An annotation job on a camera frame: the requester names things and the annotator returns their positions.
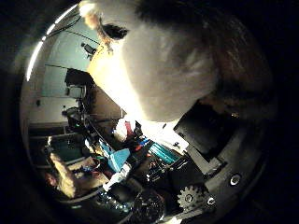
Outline black camera on stand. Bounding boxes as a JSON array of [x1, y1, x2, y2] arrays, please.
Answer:
[[80, 42, 98, 61]]

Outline teal blue box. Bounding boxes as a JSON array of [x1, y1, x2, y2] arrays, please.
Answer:
[[149, 142, 182, 165]]

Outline long ceiling light strip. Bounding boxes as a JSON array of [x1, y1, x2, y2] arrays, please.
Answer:
[[25, 3, 78, 82]]

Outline person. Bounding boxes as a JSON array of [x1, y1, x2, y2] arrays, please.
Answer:
[[45, 151, 110, 200]]

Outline blue plastic object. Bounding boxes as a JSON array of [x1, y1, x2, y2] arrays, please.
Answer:
[[101, 139, 131, 174]]

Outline brown and white plush toy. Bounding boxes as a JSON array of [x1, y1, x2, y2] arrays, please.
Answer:
[[78, 0, 278, 123]]

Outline white and red bottle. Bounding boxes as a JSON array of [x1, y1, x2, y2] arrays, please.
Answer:
[[112, 118, 137, 144]]

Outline black monitor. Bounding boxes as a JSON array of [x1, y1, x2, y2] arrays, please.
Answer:
[[64, 68, 96, 101]]

